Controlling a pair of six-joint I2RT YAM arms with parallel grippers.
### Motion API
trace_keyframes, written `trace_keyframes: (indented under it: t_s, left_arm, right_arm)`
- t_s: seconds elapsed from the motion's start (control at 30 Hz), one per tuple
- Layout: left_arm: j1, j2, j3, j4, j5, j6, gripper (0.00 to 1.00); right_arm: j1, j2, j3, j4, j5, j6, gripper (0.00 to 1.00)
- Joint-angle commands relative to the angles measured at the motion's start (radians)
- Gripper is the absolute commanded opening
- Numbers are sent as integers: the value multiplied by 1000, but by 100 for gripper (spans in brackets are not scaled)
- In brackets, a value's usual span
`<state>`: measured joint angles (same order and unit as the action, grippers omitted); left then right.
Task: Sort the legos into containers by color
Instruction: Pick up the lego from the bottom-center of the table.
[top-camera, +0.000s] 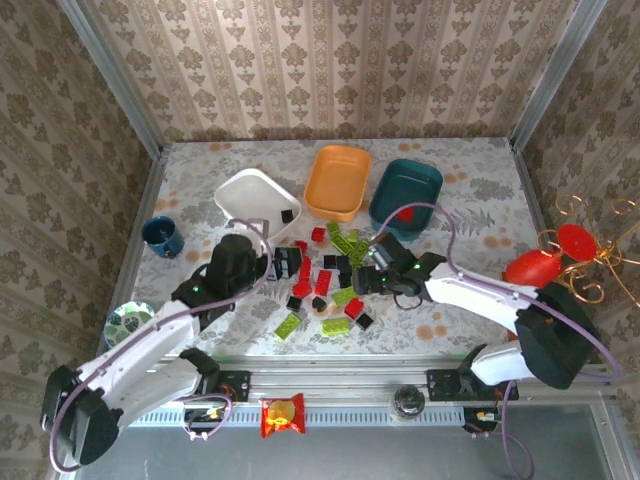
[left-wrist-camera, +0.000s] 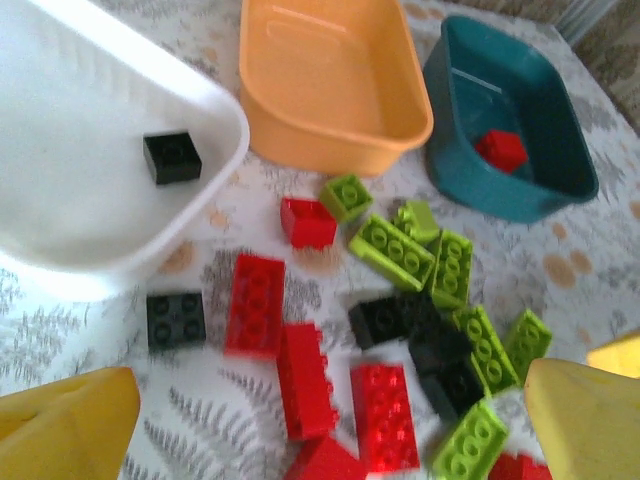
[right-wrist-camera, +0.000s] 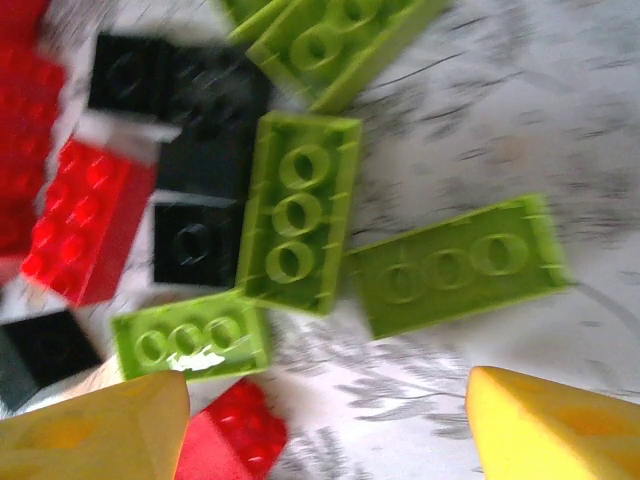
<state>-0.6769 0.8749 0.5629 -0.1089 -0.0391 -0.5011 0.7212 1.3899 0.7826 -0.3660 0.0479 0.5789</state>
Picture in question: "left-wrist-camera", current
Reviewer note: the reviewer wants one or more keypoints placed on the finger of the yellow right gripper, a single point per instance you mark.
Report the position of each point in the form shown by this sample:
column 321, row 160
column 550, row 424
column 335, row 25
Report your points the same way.
column 620, row 355

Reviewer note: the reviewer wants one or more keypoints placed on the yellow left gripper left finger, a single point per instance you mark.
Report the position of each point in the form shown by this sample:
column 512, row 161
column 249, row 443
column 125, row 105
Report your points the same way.
column 65, row 430

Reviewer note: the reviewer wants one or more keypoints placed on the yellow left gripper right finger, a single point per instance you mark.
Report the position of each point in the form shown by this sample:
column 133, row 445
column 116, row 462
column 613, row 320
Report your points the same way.
column 590, row 430

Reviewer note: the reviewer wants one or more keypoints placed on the green two-by-four brick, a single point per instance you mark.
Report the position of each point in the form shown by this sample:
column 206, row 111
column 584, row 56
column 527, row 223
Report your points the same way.
column 452, row 270
column 487, row 350
column 529, row 342
column 472, row 442
column 392, row 252

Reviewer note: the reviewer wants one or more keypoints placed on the black two-by-two brick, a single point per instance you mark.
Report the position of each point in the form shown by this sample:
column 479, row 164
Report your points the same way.
column 385, row 320
column 172, row 157
column 176, row 322
column 450, row 375

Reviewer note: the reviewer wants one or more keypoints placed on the red two-by-four brick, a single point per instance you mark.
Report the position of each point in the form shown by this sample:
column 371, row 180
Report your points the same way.
column 387, row 420
column 305, row 380
column 255, row 305
column 325, row 460

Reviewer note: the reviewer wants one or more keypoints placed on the red two-by-two brick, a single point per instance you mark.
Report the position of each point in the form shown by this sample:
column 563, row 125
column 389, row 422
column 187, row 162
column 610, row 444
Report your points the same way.
column 307, row 225
column 502, row 150

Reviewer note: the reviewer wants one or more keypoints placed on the red toy brick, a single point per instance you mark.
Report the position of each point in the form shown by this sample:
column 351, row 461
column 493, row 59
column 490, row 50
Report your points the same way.
column 520, row 467

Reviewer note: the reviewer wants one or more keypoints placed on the teal plastic container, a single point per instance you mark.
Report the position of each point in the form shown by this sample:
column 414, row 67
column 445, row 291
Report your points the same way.
column 500, row 195

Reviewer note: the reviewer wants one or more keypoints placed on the green two-by-two brick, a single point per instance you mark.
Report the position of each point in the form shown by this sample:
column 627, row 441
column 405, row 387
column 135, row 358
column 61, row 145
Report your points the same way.
column 346, row 197
column 417, row 222

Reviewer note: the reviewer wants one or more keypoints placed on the white plastic container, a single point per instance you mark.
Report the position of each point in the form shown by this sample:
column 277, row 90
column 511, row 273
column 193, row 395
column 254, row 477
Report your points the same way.
column 75, row 100

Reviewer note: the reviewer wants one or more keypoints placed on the orange plastic container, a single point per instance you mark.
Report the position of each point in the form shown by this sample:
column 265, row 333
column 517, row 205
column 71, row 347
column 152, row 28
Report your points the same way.
column 325, row 75

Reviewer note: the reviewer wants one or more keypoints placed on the aluminium frame rail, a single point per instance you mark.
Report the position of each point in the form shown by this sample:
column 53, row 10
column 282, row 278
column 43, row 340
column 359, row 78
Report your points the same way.
column 575, row 15

